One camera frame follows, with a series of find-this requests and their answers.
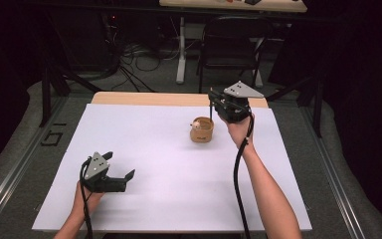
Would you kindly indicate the aluminium floor rail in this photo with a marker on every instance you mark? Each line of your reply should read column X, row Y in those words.
column 20, row 166
column 331, row 179

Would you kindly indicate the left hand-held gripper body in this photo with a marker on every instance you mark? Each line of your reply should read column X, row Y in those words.
column 96, row 172

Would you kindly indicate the light wooden table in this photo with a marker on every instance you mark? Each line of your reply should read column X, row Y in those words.
column 146, row 99

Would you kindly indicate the wooden desk with white legs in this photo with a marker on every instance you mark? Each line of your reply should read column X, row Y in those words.
column 278, row 6

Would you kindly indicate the person's left hand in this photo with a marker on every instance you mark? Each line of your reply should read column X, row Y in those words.
column 88, row 200

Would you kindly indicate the dark curtain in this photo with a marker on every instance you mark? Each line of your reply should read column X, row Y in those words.
column 3, row 66
column 361, row 66

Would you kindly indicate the small dark thing on desk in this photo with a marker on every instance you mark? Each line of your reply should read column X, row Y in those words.
column 252, row 1

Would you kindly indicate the dark pencil with orange end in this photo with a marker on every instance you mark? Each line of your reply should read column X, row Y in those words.
column 210, row 113

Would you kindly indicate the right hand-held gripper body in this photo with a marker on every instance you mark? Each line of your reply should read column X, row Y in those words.
column 233, row 108

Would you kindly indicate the wooden pen holder with figure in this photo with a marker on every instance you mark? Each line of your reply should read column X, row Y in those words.
column 201, row 132

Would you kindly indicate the black device with red light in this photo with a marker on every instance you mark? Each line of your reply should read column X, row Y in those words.
column 112, row 28

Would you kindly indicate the white sheet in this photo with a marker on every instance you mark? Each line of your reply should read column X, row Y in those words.
column 165, row 172

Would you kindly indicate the black metal stand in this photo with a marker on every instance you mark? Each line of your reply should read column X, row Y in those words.
column 46, row 96
column 317, row 106

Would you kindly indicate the black folding chair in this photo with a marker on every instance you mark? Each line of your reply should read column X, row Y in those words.
column 232, row 43

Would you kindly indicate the person's right hand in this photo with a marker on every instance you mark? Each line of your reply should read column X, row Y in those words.
column 238, row 132

